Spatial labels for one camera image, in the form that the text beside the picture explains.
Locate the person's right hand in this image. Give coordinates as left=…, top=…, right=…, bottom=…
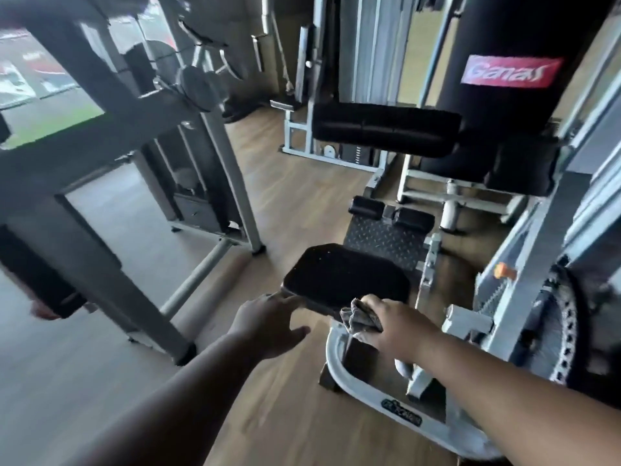
left=359, top=294, right=443, bottom=366

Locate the person's left hand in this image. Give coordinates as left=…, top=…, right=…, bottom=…
left=227, top=291, right=311, bottom=361

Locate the grey cleaning cloth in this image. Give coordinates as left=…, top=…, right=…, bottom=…
left=339, top=298, right=384, bottom=341

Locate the person's left forearm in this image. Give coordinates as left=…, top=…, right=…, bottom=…
left=63, top=331, right=273, bottom=466

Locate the person's right forearm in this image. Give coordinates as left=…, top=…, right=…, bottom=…
left=413, top=330, right=621, bottom=466

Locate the black padded machine seat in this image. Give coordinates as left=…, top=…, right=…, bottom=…
left=281, top=243, right=412, bottom=322

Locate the black diamond-plate footplate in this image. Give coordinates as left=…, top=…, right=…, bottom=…
left=343, top=216, right=430, bottom=273

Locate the black foam roller pad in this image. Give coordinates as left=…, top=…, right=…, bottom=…
left=392, top=207, right=436, bottom=234
left=349, top=195, right=386, bottom=218

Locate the black weight stack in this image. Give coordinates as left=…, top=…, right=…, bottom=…
left=172, top=182, right=231, bottom=234

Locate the black padded bench cushion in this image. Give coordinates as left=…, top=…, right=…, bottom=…
left=311, top=102, right=463, bottom=159

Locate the perforated round adjustment plate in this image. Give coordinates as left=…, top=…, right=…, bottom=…
left=531, top=259, right=590, bottom=386

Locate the round grey weight plate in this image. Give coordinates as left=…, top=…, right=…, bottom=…
left=178, top=66, right=223, bottom=112

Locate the black punching bag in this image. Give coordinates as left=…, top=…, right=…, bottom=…
left=439, top=0, right=617, bottom=141

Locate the grey exercise machine frame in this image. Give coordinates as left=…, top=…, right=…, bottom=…
left=318, top=82, right=621, bottom=461

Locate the white bench frame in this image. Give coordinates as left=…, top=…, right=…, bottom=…
left=395, top=155, right=529, bottom=234

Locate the grey cable machine tower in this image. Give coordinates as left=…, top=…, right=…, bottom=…
left=270, top=0, right=423, bottom=172

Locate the large grey weight machine frame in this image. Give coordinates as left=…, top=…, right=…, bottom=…
left=0, top=0, right=267, bottom=367

